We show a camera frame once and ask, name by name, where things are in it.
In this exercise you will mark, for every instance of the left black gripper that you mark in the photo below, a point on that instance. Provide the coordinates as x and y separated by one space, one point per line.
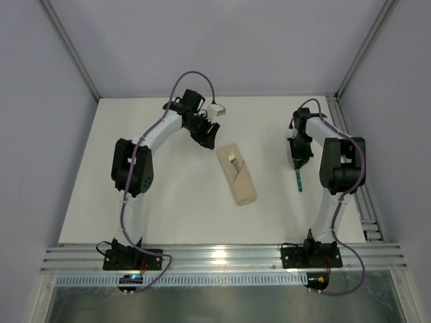
203 128

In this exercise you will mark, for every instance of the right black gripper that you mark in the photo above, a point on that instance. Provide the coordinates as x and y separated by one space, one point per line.
300 152

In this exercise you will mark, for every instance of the green handled knife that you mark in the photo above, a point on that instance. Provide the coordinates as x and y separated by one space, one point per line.
299 180

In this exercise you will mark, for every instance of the green handled fork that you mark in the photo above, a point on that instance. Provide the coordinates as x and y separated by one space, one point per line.
234 161

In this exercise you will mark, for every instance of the beige cloth napkin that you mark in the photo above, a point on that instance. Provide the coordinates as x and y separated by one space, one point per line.
241 184

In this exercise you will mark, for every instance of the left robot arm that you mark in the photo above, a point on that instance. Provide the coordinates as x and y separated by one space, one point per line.
132 166

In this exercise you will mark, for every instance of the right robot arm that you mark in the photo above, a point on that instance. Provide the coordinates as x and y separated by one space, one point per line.
324 229

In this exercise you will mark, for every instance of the right black controller board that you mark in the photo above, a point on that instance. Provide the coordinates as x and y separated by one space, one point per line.
317 282

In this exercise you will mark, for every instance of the black controller board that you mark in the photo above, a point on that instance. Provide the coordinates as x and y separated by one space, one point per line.
317 282
130 284

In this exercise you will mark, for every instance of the left black controller board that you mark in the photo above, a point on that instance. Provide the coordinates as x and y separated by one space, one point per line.
130 284

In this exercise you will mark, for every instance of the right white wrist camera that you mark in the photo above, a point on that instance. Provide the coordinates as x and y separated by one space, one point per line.
293 128

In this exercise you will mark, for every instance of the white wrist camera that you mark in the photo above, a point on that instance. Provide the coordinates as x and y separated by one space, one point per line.
214 111
293 128

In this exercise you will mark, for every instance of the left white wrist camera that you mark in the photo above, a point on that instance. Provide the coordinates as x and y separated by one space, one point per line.
214 111

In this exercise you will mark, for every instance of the right side aluminium rail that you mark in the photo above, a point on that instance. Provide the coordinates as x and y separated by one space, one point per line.
348 178

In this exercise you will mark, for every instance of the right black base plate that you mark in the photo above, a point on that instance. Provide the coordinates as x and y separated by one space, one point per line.
324 256

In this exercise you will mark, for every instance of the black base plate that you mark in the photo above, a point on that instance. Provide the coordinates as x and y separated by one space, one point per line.
324 256
118 257

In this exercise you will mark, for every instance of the slotted grey cable duct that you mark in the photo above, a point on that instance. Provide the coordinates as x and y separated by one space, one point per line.
188 279

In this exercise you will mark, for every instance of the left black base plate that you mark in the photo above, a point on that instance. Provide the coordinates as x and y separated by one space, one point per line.
118 257

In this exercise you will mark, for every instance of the left aluminium frame post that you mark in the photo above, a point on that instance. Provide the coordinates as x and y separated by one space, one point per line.
69 46

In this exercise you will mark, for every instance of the aluminium frame post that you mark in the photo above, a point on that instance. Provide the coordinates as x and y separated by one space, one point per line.
69 46
371 36

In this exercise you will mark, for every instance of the right aluminium frame post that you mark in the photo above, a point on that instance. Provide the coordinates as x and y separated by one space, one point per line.
371 36

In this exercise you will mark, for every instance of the aluminium mounting rail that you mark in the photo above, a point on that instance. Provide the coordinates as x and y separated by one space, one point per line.
230 258

